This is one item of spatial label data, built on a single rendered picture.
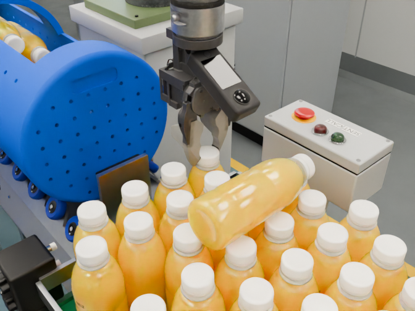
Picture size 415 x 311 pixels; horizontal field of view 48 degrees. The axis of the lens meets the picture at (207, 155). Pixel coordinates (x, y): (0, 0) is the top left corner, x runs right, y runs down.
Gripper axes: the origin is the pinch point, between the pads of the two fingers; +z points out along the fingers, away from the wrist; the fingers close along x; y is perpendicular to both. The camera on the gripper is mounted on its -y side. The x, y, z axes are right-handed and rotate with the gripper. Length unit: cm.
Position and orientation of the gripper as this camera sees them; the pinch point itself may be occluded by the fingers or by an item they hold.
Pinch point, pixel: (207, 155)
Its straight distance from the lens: 76.2
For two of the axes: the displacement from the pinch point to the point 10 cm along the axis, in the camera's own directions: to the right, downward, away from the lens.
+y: -6.6, -4.3, 6.2
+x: -7.5, 3.7, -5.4
